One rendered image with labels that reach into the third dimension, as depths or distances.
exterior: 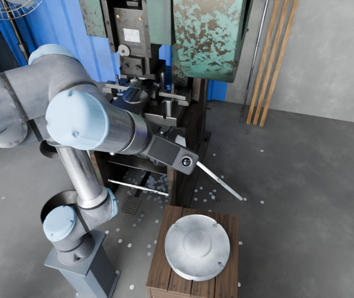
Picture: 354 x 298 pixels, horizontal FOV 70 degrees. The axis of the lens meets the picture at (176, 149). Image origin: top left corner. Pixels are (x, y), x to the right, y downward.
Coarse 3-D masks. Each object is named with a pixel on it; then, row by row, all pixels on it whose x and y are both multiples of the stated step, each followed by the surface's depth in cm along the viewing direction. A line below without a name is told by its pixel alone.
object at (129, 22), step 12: (132, 0) 107; (120, 12) 105; (132, 12) 104; (120, 24) 109; (132, 24) 107; (120, 36) 113; (132, 36) 111; (144, 36) 109; (120, 48) 115; (132, 48) 115; (144, 48) 113; (132, 60) 116; (144, 60) 117; (156, 60) 125; (132, 72) 120; (144, 72) 120
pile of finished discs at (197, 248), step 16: (176, 224) 121; (192, 224) 120; (208, 224) 120; (176, 240) 115; (192, 240) 114; (208, 240) 114; (224, 240) 115; (176, 256) 110; (192, 256) 109; (208, 256) 110; (224, 256) 110; (176, 272) 108; (192, 272) 105; (208, 272) 105
